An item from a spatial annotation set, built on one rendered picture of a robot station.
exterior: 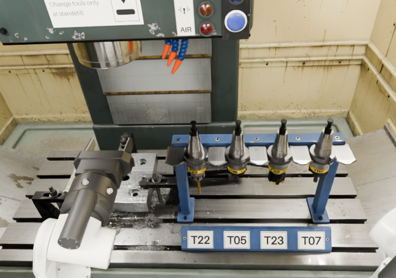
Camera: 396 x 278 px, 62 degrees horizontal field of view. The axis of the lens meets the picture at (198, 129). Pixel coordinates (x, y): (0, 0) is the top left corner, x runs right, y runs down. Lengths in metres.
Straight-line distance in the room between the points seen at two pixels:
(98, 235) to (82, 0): 0.38
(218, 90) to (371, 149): 0.71
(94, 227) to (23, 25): 0.36
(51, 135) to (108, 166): 1.52
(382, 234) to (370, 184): 0.95
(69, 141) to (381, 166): 1.63
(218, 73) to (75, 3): 0.88
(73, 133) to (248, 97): 1.07
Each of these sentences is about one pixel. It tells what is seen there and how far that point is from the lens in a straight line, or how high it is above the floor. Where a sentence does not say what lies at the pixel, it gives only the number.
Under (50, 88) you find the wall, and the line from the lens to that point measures 2.07.
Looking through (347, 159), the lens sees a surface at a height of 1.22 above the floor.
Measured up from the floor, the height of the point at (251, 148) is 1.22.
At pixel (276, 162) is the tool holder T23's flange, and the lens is 0.87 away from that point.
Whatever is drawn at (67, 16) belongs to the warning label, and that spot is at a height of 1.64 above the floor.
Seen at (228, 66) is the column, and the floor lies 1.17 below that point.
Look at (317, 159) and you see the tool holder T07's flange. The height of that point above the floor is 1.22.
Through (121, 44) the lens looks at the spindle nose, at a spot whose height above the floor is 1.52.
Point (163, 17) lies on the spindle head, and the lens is 0.57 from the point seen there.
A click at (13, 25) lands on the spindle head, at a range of 0.66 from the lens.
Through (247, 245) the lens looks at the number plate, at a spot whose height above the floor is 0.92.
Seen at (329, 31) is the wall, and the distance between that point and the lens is 1.78.
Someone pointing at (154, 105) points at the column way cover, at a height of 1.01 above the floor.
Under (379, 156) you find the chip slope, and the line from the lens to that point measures 1.58.
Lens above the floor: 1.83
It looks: 39 degrees down
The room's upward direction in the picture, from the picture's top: 4 degrees counter-clockwise
